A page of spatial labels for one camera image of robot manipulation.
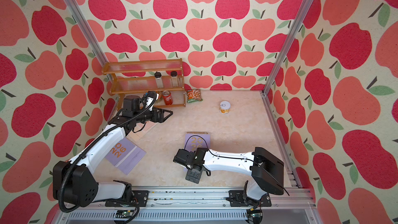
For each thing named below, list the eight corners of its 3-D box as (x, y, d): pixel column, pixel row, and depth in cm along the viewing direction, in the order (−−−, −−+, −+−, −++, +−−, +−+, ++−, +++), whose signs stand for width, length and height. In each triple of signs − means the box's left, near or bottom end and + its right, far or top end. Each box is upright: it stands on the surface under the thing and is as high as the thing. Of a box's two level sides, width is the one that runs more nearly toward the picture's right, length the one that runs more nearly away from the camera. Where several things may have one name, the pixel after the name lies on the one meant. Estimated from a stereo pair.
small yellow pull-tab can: (219, 114, 109) (220, 109, 105) (219, 106, 114) (219, 100, 110) (229, 114, 109) (231, 109, 105) (228, 106, 114) (229, 100, 110)
